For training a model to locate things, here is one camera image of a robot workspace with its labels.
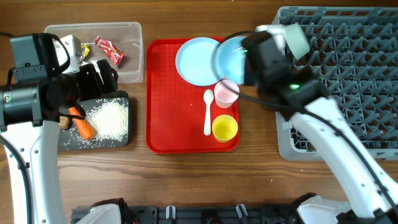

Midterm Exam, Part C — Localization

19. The yellow silver wrapper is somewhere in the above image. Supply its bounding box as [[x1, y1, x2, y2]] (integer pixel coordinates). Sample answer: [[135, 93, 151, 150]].
[[80, 44, 90, 60]]

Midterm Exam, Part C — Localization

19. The brown food scrap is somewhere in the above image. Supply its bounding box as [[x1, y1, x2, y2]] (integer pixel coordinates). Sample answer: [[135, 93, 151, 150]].
[[59, 116, 71, 130]]

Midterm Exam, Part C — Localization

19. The orange carrot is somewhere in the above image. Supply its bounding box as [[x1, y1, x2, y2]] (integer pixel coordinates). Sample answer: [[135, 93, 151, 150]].
[[68, 107, 95, 141]]

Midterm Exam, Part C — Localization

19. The white rice pile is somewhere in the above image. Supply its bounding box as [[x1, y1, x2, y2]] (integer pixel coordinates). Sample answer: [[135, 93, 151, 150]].
[[70, 97, 129, 146]]

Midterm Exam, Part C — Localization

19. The red snack wrapper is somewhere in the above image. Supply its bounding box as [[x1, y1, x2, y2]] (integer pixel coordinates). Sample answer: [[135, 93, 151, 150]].
[[95, 37, 126, 66]]

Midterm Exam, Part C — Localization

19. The light blue plate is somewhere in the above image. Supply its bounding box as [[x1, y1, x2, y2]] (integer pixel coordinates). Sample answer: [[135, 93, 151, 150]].
[[175, 37, 222, 86]]

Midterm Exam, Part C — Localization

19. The pink cup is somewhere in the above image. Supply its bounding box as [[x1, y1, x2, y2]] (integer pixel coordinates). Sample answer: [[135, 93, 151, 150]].
[[214, 80, 239, 108]]

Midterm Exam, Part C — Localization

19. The yellow cup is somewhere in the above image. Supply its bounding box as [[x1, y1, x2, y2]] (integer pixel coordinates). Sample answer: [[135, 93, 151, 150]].
[[212, 114, 239, 142]]

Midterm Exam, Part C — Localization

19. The blue bowl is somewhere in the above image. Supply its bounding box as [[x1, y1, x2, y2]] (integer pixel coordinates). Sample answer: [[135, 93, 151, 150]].
[[215, 36, 247, 85]]

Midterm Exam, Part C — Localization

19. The green bowl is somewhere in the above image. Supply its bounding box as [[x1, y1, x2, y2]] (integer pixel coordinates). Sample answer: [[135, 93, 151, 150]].
[[284, 24, 310, 60]]

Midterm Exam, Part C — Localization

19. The white tissue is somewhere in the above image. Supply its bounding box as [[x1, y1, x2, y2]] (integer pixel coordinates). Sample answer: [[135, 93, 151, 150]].
[[90, 60, 100, 73]]

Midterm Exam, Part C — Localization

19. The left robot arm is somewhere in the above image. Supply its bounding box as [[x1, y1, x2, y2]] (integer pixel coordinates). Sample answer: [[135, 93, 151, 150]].
[[1, 33, 118, 223]]

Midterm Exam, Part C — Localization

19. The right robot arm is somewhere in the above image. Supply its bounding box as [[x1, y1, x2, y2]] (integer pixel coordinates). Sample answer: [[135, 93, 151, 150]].
[[241, 31, 397, 223]]

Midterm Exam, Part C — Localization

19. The black waste tray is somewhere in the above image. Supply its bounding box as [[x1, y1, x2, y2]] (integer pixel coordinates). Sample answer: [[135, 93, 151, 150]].
[[57, 90, 131, 152]]

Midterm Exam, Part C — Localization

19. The clear plastic waste bin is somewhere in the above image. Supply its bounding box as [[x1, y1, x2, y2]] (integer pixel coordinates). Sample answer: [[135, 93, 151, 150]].
[[44, 22, 144, 84]]

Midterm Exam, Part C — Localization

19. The grey dishwasher rack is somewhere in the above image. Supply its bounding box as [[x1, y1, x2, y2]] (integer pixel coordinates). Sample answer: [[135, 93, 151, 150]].
[[274, 6, 397, 160]]

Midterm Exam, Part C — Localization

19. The red serving tray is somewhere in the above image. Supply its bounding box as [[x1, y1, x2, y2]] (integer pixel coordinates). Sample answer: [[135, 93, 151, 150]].
[[146, 38, 240, 154]]

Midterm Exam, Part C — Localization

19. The white plastic spoon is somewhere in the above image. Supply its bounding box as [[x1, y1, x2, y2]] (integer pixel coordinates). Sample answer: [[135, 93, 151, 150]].
[[203, 89, 214, 136]]

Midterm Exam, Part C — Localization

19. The left black cable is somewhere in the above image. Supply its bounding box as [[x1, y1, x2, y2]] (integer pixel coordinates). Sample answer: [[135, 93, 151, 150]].
[[0, 30, 86, 224]]

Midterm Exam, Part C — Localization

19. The black cable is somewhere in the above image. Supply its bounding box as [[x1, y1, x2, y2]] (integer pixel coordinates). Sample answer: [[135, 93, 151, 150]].
[[0, 30, 86, 224], [211, 30, 398, 215]]

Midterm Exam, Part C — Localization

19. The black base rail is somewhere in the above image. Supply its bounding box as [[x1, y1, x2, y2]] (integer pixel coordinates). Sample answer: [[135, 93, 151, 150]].
[[70, 203, 346, 224]]

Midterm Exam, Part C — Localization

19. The right black cable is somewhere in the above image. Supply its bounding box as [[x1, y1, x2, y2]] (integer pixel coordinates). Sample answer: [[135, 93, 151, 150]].
[[211, 30, 398, 215]]

